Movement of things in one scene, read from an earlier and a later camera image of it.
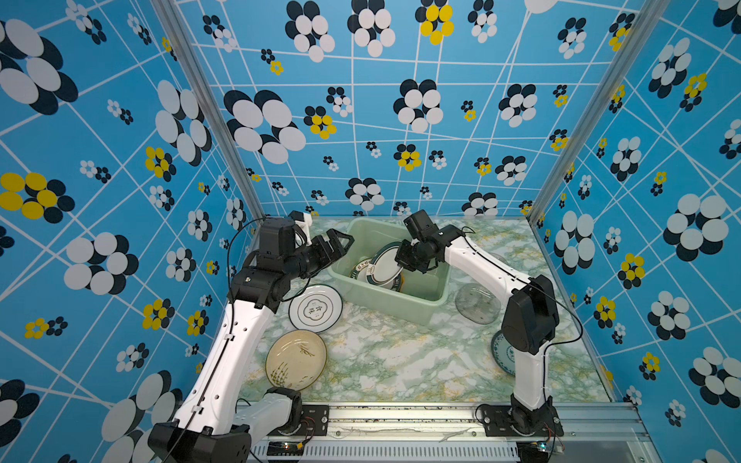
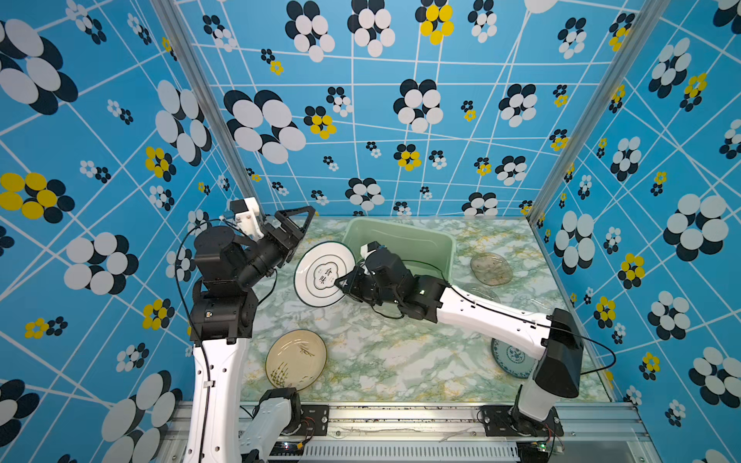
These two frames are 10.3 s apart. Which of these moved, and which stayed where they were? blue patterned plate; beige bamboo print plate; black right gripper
Moved: black right gripper
Stayed: blue patterned plate; beige bamboo print plate
